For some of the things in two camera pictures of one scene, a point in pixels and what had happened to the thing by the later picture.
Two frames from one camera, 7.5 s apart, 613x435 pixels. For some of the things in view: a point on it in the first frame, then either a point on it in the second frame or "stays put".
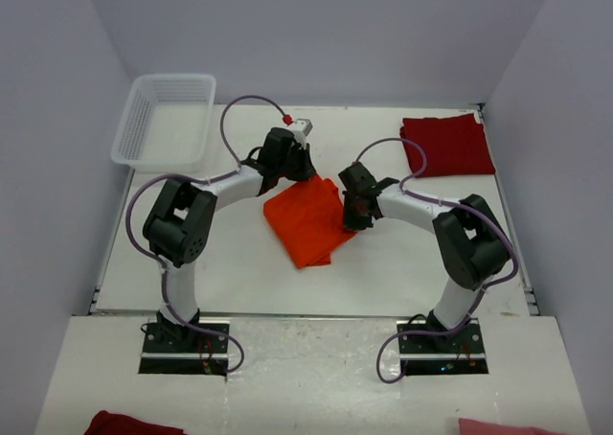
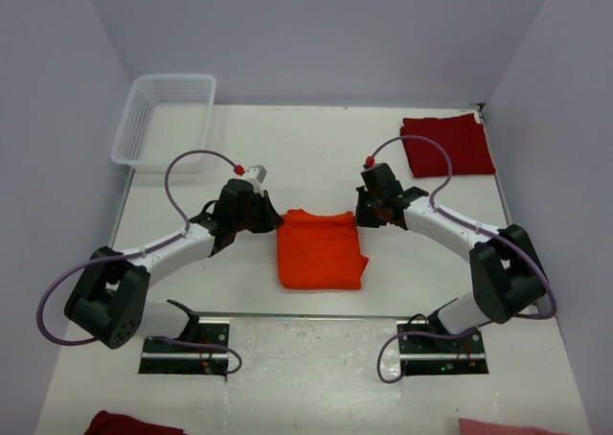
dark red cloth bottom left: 105,423 stays put
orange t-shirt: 307,218 -> 319,251
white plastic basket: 166,126 stays put
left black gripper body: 293,167 -> 256,218
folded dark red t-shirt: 455,145 stays put
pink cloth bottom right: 469,426 stays put
